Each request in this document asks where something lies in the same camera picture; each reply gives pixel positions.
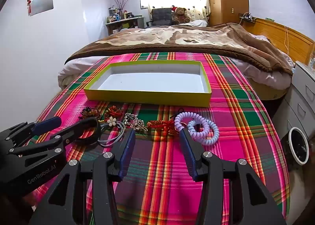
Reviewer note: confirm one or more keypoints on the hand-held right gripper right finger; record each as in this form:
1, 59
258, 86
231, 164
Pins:
188, 152

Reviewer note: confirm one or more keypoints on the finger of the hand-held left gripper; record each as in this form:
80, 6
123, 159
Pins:
71, 132
46, 125

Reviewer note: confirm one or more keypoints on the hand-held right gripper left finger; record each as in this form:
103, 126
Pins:
126, 152

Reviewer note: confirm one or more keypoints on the black wristband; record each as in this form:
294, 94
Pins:
94, 137

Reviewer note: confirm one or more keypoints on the red woven knot charm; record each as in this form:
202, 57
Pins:
160, 125

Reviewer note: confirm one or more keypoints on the red beaded knot charm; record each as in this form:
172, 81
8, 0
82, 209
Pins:
113, 114

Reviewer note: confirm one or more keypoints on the yellow-green shallow box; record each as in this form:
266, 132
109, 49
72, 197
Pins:
152, 97

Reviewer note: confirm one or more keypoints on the pink green plaid cloth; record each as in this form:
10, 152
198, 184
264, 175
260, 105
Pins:
233, 121

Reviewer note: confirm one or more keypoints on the black round waste bin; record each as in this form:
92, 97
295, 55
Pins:
297, 146

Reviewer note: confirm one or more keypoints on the brown patterned blanket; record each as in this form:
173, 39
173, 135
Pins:
172, 37

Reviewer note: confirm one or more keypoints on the cluttered wooden desk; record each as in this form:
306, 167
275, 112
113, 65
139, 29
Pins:
123, 24

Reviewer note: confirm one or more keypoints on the white pillow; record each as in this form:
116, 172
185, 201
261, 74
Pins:
198, 23

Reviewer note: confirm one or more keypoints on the white drawer cabinet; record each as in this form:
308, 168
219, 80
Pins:
302, 87

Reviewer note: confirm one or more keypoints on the brown teddy bear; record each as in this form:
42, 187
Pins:
181, 14

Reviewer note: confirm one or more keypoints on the black office chair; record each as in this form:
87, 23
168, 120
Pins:
161, 15

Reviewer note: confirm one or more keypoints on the white power strip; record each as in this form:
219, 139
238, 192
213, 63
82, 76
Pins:
247, 17

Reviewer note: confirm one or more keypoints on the wooden headboard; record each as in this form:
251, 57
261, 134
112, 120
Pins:
295, 40

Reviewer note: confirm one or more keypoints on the red wall ornament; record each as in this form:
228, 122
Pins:
29, 5

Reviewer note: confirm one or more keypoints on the silver wall sheet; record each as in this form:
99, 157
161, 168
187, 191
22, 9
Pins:
41, 1

